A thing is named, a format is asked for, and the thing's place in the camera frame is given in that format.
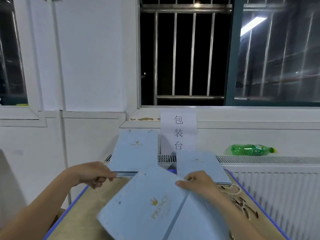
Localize person's right hand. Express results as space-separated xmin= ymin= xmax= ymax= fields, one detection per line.
xmin=175 ymin=170 xmax=224 ymax=201

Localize person's left hand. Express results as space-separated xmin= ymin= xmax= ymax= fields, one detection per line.
xmin=67 ymin=161 xmax=119 ymax=190

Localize stack of blue paper bags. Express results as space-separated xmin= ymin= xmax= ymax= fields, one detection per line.
xmin=176 ymin=150 xmax=232 ymax=186

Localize stack of finished blue bags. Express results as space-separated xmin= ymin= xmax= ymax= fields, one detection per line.
xmin=112 ymin=171 xmax=157 ymax=175

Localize pile of white twisted ropes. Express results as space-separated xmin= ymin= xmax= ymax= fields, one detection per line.
xmin=220 ymin=182 xmax=261 ymax=221

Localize person's left forearm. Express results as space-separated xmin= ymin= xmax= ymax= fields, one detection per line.
xmin=0 ymin=170 xmax=81 ymax=240

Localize person's right forearm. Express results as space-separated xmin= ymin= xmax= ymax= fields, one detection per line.
xmin=210 ymin=190 xmax=266 ymax=240

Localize blue-edged wooden desk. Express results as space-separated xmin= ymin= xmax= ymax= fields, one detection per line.
xmin=44 ymin=170 xmax=291 ymax=240

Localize white paper sign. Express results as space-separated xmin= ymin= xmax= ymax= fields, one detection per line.
xmin=160 ymin=108 xmax=199 ymax=155

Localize green plastic bottle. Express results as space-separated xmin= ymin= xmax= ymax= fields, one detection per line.
xmin=230 ymin=144 xmax=276 ymax=156

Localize white radiator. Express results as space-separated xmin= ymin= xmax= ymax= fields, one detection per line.
xmin=104 ymin=155 xmax=320 ymax=240

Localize metal window grille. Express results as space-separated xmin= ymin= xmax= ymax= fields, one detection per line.
xmin=139 ymin=0 xmax=234 ymax=107

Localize white framed window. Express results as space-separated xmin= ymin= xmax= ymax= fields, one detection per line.
xmin=0 ymin=0 xmax=47 ymax=128

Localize teal framed sliding window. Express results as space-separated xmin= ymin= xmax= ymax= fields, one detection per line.
xmin=225 ymin=0 xmax=320 ymax=107

